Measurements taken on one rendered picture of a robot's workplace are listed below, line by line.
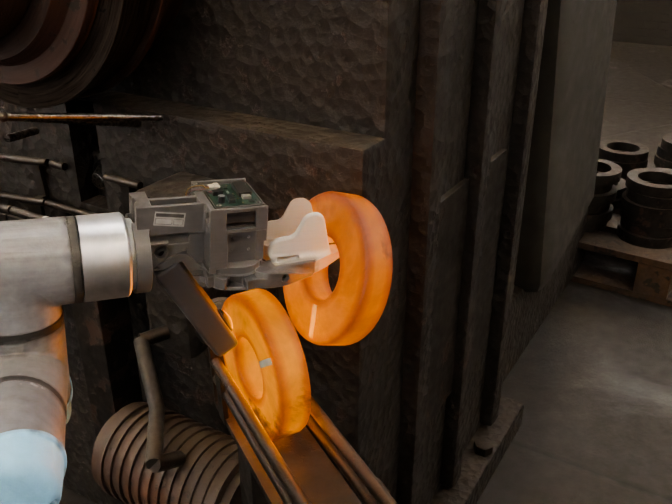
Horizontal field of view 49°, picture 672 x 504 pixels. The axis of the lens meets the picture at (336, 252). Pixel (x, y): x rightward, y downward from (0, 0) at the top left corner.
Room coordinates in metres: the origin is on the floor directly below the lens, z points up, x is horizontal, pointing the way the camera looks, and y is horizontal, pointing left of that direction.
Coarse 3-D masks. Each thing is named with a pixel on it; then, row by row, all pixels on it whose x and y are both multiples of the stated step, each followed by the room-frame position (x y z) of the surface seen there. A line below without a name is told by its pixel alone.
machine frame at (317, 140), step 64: (192, 0) 1.02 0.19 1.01; (256, 0) 0.97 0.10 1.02; (320, 0) 0.92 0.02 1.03; (384, 0) 0.88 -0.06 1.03; (448, 0) 0.94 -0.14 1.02; (512, 0) 1.25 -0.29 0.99; (192, 64) 1.03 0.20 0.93; (256, 64) 0.97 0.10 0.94; (320, 64) 0.92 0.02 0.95; (384, 64) 0.88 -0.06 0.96; (448, 64) 0.96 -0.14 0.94; (512, 64) 1.28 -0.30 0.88; (0, 128) 1.17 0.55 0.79; (64, 128) 1.09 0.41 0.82; (128, 128) 1.02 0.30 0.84; (192, 128) 0.96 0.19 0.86; (256, 128) 0.91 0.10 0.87; (320, 128) 0.91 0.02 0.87; (384, 128) 0.88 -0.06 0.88; (448, 128) 1.05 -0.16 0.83; (512, 128) 1.30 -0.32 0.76; (64, 192) 1.11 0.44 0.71; (256, 192) 0.91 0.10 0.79; (320, 192) 0.86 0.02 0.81; (384, 192) 0.88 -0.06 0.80; (448, 192) 1.05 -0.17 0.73; (512, 192) 1.30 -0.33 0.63; (448, 256) 1.05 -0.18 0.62; (512, 256) 1.29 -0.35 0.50; (64, 320) 1.14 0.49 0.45; (384, 320) 0.89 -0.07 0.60; (448, 320) 1.07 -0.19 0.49; (192, 384) 0.99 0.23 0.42; (320, 384) 0.86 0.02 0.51; (384, 384) 0.89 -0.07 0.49; (448, 384) 1.09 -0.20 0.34; (384, 448) 0.90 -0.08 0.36; (448, 448) 1.11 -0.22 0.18
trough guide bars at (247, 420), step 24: (216, 360) 0.68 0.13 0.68; (216, 384) 0.66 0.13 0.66; (240, 408) 0.59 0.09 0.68; (312, 408) 0.58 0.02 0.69; (264, 432) 0.54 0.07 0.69; (336, 432) 0.54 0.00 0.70; (264, 456) 0.53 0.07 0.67; (336, 456) 0.53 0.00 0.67; (288, 480) 0.47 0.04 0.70; (360, 480) 0.49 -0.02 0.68
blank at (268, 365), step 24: (240, 312) 0.64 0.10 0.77; (264, 312) 0.61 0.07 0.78; (240, 336) 0.64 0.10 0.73; (264, 336) 0.59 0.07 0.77; (288, 336) 0.59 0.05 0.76; (240, 360) 0.65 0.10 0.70; (264, 360) 0.59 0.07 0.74; (288, 360) 0.58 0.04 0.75; (240, 384) 0.64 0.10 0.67; (264, 384) 0.59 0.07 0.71; (288, 384) 0.57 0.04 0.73; (264, 408) 0.59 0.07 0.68; (288, 408) 0.56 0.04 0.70; (288, 432) 0.57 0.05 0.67
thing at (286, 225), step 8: (296, 200) 0.66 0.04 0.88; (304, 200) 0.66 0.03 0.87; (288, 208) 0.66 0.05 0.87; (296, 208) 0.66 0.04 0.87; (304, 208) 0.66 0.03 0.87; (288, 216) 0.66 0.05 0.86; (296, 216) 0.66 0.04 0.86; (272, 224) 0.65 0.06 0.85; (280, 224) 0.66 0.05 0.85; (288, 224) 0.66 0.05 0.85; (296, 224) 0.66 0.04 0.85; (272, 232) 0.65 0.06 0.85; (280, 232) 0.66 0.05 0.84; (288, 232) 0.66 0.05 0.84; (272, 240) 0.65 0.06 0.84; (328, 240) 0.67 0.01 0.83; (264, 248) 0.64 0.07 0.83; (264, 256) 0.64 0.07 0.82
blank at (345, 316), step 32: (352, 224) 0.64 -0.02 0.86; (384, 224) 0.64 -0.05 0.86; (352, 256) 0.62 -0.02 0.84; (384, 256) 0.61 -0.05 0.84; (288, 288) 0.69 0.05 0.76; (320, 288) 0.67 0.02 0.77; (352, 288) 0.60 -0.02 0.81; (384, 288) 0.60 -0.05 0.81; (320, 320) 0.63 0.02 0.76; (352, 320) 0.59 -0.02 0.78
